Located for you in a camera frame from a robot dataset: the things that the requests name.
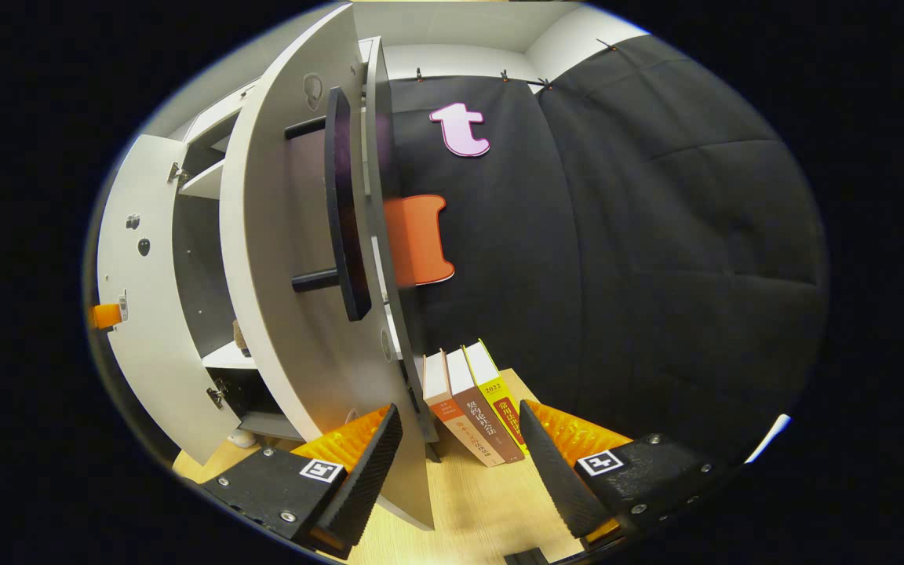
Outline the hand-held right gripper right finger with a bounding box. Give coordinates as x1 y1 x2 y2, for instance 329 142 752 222
519 399 743 550

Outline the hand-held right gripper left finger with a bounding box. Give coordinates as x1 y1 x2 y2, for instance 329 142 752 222
199 403 405 560

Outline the white shoe cabinet door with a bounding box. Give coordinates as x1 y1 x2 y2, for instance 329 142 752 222
97 133 237 465
219 4 437 533

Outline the white shoe cabinet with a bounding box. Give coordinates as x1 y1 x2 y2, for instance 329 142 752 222
166 35 441 464

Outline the brown spine book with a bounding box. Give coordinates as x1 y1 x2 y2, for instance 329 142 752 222
446 347 525 464

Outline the yellow spine book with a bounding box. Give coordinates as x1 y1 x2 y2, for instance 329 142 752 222
464 339 531 456

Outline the white and orange book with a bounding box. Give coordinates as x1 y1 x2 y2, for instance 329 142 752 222
423 349 500 468

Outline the black backdrop cloth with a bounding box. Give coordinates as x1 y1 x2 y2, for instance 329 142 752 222
385 35 829 464

